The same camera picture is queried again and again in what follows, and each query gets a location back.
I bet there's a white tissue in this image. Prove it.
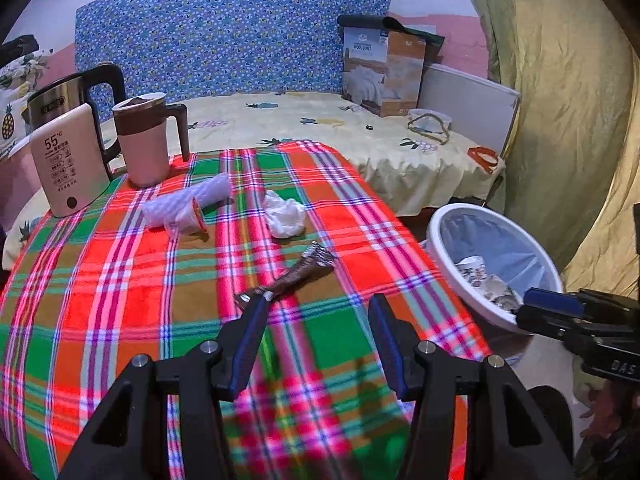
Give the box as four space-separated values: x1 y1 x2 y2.
262 190 306 240

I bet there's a patterned paper cup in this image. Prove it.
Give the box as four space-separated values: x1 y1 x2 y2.
456 256 488 288

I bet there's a white trash bin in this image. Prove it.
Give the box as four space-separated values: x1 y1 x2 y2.
425 203 564 334

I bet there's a right hand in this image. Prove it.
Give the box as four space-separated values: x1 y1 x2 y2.
580 382 639 439

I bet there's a brown snack wrapper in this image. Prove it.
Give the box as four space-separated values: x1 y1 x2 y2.
234 242 336 310

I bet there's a plaid tablecloth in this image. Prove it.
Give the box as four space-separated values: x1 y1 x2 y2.
1 141 488 479

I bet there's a small clear plastic cup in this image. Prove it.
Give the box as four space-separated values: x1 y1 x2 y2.
164 197 207 240

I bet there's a yellow green curtain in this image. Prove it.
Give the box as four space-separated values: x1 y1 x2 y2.
472 0 639 297

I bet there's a yellow bed sheet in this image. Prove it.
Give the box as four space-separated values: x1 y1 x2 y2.
2 90 507 271

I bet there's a white panel board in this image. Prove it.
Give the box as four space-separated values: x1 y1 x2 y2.
419 64 521 155

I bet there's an electric kettle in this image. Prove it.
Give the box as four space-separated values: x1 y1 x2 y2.
27 62 126 218

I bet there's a pink brown mug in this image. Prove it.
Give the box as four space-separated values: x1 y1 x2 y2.
112 92 191 188

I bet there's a bedding product box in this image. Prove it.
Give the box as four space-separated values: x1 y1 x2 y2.
337 14 445 117

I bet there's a pink storage box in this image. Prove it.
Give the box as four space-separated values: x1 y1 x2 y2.
0 138 41 233

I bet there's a blue floral headboard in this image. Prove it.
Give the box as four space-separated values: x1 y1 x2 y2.
75 0 390 101

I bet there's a black bag on bundle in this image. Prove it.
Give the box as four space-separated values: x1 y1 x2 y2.
0 35 39 67

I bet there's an orange strap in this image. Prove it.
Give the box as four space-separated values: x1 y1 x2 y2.
466 145 501 175

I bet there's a clear container with strap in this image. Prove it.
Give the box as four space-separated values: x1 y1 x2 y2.
407 108 451 145

